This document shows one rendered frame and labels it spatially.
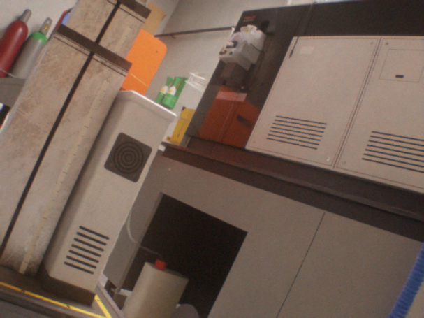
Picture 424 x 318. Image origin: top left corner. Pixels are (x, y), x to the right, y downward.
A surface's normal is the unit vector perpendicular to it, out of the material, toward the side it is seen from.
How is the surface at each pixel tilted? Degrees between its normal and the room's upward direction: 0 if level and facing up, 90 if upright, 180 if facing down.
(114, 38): 90
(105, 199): 90
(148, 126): 90
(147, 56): 90
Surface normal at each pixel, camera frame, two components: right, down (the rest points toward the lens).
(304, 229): -0.70, -0.39
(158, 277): 0.58, 0.18
